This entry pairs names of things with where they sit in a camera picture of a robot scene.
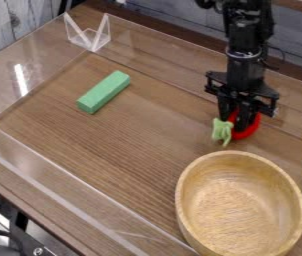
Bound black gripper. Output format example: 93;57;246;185
204;71;279;132

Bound red toy strawberry green leaves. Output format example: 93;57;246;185
211;107;263;148

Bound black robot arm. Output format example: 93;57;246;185
194;0;279;133

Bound wooden bowl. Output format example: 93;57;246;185
175;150;302;256

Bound green rectangular block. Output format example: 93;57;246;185
76;70;130;114

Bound clear acrylic enclosure wall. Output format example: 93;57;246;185
0;7;302;256

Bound clear acrylic corner bracket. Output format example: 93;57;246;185
63;13;111;53

